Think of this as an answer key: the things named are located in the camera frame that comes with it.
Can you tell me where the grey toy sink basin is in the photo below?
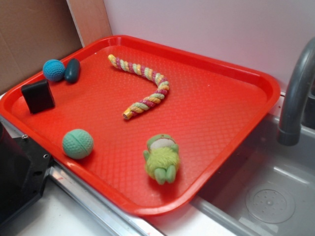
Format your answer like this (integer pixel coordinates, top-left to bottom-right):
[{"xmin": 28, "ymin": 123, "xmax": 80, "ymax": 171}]
[{"xmin": 148, "ymin": 97, "xmax": 315, "ymax": 236}]

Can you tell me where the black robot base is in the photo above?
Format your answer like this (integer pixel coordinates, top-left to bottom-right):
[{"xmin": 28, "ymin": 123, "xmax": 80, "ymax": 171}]
[{"xmin": 0, "ymin": 124, "xmax": 52, "ymax": 227}]

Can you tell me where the grey toy faucet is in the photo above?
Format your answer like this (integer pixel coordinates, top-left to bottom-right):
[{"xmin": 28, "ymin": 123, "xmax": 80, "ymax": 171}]
[{"xmin": 277, "ymin": 38, "xmax": 315, "ymax": 146}]

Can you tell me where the green dimpled ball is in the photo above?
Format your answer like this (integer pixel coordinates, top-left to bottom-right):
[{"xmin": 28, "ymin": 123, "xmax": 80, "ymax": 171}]
[{"xmin": 62, "ymin": 129, "xmax": 94, "ymax": 160}]

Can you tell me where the brown cardboard panel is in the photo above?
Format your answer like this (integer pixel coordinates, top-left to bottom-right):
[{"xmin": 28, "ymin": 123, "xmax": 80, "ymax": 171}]
[{"xmin": 0, "ymin": 0, "xmax": 112, "ymax": 93}]

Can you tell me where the dark teal oval toy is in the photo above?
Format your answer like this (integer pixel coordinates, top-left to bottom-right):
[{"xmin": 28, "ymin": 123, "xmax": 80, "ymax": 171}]
[{"xmin": 64, "ymin": 58, "xmax": 81, "ymax": 84}]

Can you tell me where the black rectangular block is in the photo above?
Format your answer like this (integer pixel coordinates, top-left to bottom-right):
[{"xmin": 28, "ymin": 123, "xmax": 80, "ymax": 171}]
[{"xmin": 21, "ymin": 79, "xmax": 55, "ymax": 114}]

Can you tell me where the multicolour twisted rope toy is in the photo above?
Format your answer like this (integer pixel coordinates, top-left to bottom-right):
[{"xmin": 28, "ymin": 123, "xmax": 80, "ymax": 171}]
[{"xmin": 108, "ymin": 54, "xmax": 170, "ymax": 120}]

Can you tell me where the green fuzzy frog toy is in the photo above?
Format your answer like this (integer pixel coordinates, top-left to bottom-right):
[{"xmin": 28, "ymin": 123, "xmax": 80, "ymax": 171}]
[{"xmin": 143, "ymin": 134, "xmax": 180, "ymax": 185}]

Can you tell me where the blue dimpled ball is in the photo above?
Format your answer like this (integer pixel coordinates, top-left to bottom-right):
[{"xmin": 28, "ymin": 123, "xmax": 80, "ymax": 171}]
[{"xmin": 43, "ymin": 59, "xmax": 65, "ymax": 82}]

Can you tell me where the red plastic tray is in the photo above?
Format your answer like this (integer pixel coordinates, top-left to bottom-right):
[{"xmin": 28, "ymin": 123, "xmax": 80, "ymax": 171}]
[{"xmin": 0, "ymin": 36, "xmax": 280, "ymax": 216}]

